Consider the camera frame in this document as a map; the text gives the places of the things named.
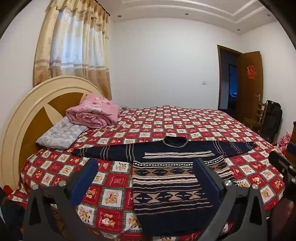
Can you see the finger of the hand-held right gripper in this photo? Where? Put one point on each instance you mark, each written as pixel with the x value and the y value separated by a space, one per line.
pixel 279 160

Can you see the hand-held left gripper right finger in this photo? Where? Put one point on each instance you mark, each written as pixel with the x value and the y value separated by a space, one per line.
pixel 208 179

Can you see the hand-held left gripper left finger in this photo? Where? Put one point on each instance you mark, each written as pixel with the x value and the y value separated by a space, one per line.
pixel 86 179

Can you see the navy patterned knit sweater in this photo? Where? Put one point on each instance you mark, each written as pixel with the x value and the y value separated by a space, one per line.
pixel 171 185

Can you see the red plaid cloth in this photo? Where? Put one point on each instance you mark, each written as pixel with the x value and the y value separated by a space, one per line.
pixel 284 141

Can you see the red checked printed bedspread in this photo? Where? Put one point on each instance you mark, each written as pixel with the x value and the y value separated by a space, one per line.
pixel 115 178

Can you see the black bag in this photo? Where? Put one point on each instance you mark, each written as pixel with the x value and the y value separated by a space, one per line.
pixel 272 120

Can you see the wooden chair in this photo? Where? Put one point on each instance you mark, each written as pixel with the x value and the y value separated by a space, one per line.
pixel 254 121

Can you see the grey floral pillow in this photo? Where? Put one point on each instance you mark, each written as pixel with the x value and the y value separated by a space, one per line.
pixel 60 134

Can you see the brown wooden door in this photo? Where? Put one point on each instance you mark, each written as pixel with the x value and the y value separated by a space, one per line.
pixel 248 102

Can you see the pink folded quilt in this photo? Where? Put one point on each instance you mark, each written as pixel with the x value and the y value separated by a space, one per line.
pixel 92 111

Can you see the cream and brown headboard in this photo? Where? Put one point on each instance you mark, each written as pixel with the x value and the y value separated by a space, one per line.
pixel 13 129

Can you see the red paper door decoration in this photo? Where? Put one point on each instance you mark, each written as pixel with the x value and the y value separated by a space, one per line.
pixel 251 72

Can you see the beige and white curtain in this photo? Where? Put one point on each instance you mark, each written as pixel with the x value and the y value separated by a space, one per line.
pixel 74 46

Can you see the dark curtain rod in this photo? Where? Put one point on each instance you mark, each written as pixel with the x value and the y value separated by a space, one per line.
pixel 104 10

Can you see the dark wooden door frame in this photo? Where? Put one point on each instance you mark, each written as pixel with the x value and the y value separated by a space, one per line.
pixel 223 76

